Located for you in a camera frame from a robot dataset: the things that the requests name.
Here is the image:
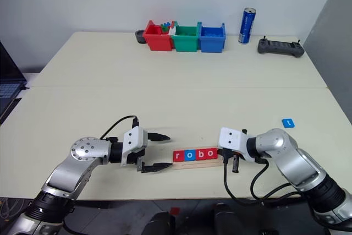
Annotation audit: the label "green plastic bin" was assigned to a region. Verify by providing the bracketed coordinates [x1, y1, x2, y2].
[170, 21, 199, 53]

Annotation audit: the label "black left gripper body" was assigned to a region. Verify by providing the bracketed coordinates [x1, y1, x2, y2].
[127, 146, 147, 174]

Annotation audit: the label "red plastic bin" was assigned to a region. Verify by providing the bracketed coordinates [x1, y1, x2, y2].
[142, 20, 174, 52]

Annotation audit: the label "wooden letter tray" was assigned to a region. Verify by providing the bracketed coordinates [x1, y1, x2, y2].
[172, 159, 222, 170]

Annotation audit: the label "dark rounded shape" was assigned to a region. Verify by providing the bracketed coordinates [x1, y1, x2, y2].
[150, 211, 177, 235]
[214, 203, 248, 235]

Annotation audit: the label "grey remote controller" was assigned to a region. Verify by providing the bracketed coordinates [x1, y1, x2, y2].
[257, 35, 305, 58]

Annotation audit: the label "thin white wires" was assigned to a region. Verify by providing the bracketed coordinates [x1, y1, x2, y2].
[0, 198, 17, 221]

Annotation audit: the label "open laptop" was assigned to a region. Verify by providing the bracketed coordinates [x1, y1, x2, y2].
[0, 41, 28, 100]

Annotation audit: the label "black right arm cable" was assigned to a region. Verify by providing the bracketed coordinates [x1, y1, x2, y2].
[223, 157, 303, 205]

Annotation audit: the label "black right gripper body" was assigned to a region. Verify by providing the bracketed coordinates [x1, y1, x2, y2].
[219, 148, 243, 163]

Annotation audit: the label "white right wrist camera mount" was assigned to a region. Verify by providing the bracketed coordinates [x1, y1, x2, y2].
[217, 127, 255, 161]

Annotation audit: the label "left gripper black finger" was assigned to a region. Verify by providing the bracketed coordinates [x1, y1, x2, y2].
[141, 162, 174, 174]
[147, 132, 172, 141]

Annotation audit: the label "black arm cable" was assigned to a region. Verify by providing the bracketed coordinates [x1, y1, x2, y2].
[223, 157, 303, 205]
[99, 115, 140, 140]

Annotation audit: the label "dark grey round cup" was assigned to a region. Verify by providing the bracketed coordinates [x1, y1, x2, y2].
[135, 29, 148, 45]

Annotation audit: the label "blue drink can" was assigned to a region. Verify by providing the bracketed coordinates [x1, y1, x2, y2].
[238, 7, 257, 45]

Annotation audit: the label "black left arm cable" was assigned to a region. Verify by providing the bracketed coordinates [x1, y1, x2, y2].
[99, 115, 140, 140]

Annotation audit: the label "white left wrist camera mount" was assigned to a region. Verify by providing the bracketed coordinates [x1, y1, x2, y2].
[120, 126, 149, 167]

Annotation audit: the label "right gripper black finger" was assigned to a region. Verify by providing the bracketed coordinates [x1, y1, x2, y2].
[231, 155, 240, 174]

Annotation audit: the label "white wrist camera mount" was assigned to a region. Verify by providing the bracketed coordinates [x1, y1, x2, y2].
[217, 127, 255, 161]
[120, 126, 149, 167]

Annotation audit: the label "blue plastic bin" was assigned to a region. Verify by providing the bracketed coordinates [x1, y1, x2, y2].
[197, 22, 227, 53]

